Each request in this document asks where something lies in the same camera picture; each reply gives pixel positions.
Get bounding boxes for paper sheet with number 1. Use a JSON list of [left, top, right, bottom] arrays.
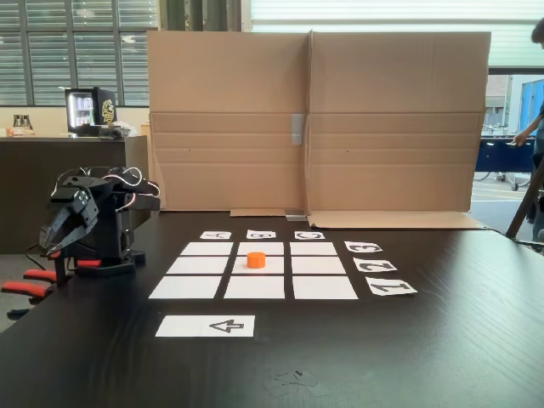
[[364, 275, 418, 298]]

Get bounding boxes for grey tape strip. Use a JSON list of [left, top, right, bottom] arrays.
[[291, 113, 306, 146]]

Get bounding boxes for black bar clamp, orange knob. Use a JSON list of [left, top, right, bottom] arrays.
[[44, 248, 105, 288]]

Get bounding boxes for brown cardboard screen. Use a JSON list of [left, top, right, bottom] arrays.
[[145, 28, 492, 230]]

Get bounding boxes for white servo cable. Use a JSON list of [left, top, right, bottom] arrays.
[[105, 167, 161, 213]]

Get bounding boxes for paper sheet with number 2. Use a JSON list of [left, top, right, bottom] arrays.
[[352, 257, 399, 273]]

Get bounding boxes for black clamp with orange handles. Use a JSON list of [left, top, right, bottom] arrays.
[[0, 267, 59, 320]]

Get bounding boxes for blue locker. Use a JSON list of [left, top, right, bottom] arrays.
[[520, 78, 544, 137]]

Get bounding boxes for paper sheet with number 3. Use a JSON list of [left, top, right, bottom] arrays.
[[343, 241, 383, 255]]

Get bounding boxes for black power cable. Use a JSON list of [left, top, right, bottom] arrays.
[[24, 241, 56, 271]]

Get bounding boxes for white paper sheet with arrow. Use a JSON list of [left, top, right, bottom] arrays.
[[155, 314, 256, 338]]

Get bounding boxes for white blank paper square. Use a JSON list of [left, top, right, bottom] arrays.
[[231, 256, 285, 275], [290, 241, 339, 257], [148, 275, 223, 300], [236, 241, 285, 257], [292, 275, 359, 300], [180, 241, 235, 257], [291, 256, 346, 275], [166, 256, 230, 275], [224, 275, 285, 300]]

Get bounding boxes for person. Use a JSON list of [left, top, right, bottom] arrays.
[[512, 16, 544, 243]]

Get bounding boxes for black mini fridge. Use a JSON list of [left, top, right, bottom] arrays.
[[64, 87, 116, 138]]

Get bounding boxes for dark brown counter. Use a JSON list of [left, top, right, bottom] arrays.
[[0, 135, 150, 255]]

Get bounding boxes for dark object on counter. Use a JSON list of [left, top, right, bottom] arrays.
[[98, 126, 131, 140]]

